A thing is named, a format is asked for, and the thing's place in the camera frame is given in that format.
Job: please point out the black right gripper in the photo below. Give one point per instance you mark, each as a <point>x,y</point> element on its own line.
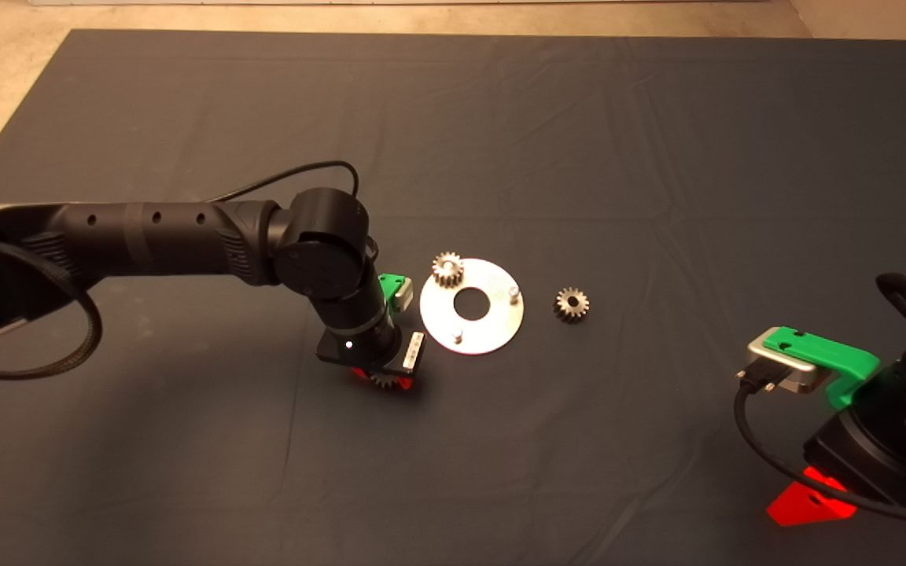
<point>893,440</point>

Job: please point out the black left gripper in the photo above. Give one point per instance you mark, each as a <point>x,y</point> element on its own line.
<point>374,350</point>

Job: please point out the small steel spur gear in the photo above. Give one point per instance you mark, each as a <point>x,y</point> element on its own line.
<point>384,381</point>
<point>571,304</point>
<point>447,271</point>

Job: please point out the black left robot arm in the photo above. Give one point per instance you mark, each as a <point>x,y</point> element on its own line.
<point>170,240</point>

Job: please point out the round metal carrier plate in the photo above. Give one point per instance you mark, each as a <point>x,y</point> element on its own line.
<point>492,330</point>

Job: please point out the dark grey table cloth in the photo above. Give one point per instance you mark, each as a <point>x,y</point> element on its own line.
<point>657,157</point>

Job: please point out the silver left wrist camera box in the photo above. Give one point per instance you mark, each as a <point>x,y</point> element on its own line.
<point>403,297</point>

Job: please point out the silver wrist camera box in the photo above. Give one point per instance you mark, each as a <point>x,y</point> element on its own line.
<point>403,297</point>
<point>791,376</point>

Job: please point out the green left camera mount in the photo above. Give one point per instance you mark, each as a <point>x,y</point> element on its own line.
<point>392,281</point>

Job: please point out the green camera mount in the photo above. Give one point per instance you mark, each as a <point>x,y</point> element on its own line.
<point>823,354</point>
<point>392,281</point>

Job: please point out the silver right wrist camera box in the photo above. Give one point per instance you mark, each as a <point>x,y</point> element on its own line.
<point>791,376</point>

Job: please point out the green right camera mount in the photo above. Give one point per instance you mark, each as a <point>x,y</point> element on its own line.
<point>823,354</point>

